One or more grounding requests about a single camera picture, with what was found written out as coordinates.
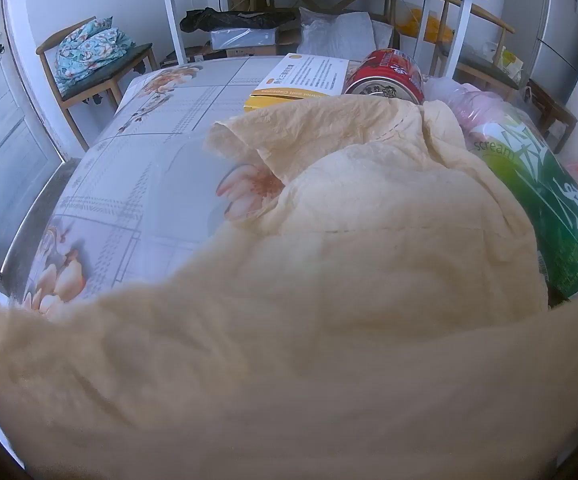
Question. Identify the black bag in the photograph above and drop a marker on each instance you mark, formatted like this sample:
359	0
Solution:
229	19

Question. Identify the pink snack packet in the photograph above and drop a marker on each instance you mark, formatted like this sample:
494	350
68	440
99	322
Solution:
474	102

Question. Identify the wooden stool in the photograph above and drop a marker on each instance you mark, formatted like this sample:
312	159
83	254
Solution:
551	105

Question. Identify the wooden chair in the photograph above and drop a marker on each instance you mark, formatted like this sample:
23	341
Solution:
114	67

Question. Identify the wooden armchair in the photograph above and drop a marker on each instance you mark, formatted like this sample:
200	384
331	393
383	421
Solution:
479	67

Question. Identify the red drink can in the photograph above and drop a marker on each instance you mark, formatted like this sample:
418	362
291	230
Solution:
389	72

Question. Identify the beige snack bag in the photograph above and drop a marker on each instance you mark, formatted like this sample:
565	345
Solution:
319	310

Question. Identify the white and yellow bag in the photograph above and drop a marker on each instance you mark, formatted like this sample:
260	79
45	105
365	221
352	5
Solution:
509	62

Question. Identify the green label plastic bottle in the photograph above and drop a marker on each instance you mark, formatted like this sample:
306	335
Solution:
559	210

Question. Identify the floral blanket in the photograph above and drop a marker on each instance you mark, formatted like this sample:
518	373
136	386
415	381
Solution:
86	52

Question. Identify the white flat box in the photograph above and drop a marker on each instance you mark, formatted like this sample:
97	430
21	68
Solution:
244	37

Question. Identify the yellow and white box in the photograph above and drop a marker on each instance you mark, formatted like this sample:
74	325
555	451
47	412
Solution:
309	75

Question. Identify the grey panel door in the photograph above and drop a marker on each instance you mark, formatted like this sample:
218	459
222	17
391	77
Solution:
4	150

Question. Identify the white metal desk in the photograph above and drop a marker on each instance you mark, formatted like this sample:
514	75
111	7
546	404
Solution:
169	10

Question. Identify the white plastic bag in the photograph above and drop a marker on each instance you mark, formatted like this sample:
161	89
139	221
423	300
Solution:
339	30

